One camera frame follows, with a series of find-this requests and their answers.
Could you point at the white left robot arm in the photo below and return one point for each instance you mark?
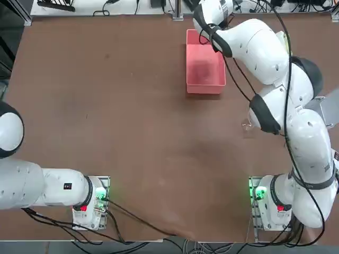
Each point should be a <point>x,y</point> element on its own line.
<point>26,185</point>

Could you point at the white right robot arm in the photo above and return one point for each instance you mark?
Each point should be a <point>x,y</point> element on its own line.
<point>259,39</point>

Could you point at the pink plastic container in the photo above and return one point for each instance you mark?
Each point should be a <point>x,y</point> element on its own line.
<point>206,87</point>

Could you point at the large glass beaker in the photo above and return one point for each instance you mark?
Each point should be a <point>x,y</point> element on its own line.
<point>247,126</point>

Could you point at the white lidded trash bin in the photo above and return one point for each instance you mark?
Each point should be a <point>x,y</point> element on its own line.
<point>329,105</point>

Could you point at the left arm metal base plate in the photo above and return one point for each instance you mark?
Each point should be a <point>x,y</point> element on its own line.
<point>107,180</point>

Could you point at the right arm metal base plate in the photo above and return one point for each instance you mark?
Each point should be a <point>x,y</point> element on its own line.
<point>251,182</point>

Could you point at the aluminium frame post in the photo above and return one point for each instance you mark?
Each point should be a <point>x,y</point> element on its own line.
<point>178,13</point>

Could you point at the aluminium corner bracket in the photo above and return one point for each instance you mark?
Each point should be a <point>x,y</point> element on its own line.
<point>28,20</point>
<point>335,17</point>

